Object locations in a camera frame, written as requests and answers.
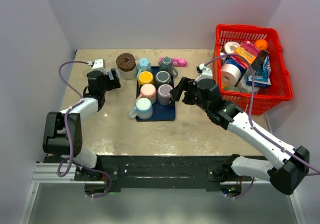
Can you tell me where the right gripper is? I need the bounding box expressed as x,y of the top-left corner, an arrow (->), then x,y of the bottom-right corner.
170,77 -> 211,113

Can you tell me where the mauve wavy mug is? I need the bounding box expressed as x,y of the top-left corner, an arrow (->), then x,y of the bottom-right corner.
157,84 -> 173,106

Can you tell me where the pink mug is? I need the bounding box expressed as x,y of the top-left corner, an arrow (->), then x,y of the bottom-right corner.
138,84 -> 157,104

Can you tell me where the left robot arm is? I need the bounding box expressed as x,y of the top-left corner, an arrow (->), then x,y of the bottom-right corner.
42,68 -> 121,180

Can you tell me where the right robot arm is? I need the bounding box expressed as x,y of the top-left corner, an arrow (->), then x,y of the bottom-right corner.
170,77 -> 310,195

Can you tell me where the dark grey mug tray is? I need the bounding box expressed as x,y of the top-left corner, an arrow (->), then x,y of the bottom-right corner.
155,70 -> 171,88

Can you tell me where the dark grey mug back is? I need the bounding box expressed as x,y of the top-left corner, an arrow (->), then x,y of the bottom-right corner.
159,56 -> 178,77

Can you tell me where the small light blue mug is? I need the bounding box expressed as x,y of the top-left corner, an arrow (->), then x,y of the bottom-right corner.
137,58 -> 152,72

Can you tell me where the yellow mug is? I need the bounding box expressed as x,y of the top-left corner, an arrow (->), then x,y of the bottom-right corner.
138,71 -> 154,87

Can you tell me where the brown lidded white jar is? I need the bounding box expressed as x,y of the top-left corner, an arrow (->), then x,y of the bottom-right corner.
116,53 -> 138,80

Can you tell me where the pink rectangular box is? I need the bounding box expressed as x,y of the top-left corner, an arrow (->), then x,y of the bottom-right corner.
158,56 -> 188,67

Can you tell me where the dark blue tray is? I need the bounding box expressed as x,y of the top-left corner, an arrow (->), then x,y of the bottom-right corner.
135,66 -> 176,122

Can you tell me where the green scouring pad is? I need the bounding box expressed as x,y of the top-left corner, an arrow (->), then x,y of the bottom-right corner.
223,86 -> 242,93

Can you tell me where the white toilet paper roll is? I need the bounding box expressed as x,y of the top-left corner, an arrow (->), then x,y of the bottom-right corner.
224,41 -> 240,54

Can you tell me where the red plastic basket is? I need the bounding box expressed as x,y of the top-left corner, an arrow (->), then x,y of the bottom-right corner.
213,24 -> 293,116

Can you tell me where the orange pink snack box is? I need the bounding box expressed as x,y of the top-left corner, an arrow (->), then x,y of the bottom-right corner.
231,39 -> 261,69

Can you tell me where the blue white box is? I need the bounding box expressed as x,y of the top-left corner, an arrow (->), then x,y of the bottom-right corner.
251,55 -> 272,89

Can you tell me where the orange fruit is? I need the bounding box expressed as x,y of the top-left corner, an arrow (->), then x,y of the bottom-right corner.
254,39 -> 268,51

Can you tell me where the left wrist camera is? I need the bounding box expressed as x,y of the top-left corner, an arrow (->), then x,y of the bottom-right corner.
87,58 -> 107,74

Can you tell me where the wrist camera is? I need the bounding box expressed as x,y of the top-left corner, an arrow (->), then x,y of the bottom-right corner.
195,64 -> 213,82
87,58 -> 107,74

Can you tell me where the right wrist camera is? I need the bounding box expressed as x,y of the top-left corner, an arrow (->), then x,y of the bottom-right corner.
195,64 -> 213,82

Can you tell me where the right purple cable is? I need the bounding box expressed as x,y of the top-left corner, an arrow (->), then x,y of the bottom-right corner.
203,53 -> 320,176

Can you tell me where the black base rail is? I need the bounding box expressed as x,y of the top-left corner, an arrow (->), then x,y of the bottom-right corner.
74,155 -> 273,194

